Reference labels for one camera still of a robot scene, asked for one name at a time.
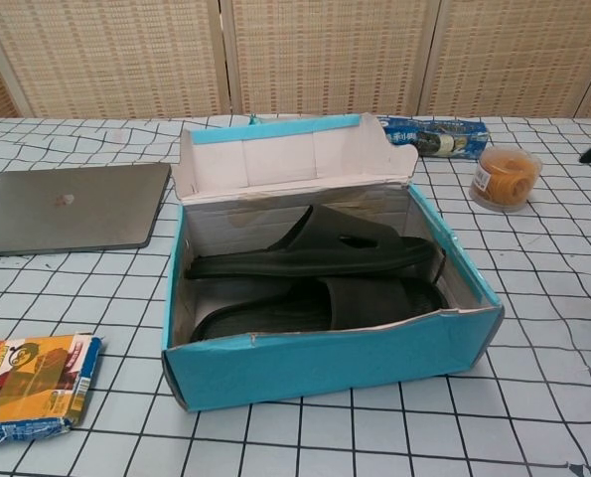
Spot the black rubber slipper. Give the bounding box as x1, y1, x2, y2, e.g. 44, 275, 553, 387
184, 203, 435, 280
190, 275, 453, 344

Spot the teal cardboard shoe box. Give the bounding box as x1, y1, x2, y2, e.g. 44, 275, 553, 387
161, 112, 504, 413

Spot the clear tub of rubber bands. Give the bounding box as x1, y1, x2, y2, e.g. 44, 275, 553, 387
468, 145, 543, 214

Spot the blue cookie package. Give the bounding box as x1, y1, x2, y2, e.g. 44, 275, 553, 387
376, 114, 491, 161

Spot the bamboo folding screen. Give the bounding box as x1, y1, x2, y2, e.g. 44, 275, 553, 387
0, 0, 591, 120

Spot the white black checked tablecloth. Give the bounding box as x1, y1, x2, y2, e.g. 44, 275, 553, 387
0, 116, 591, 477

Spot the grey closed laptop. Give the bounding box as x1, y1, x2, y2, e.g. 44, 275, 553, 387
0, 161, 172, 258

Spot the yellow orange snack pack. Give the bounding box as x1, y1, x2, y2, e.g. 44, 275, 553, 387
0, 333, 103, 447

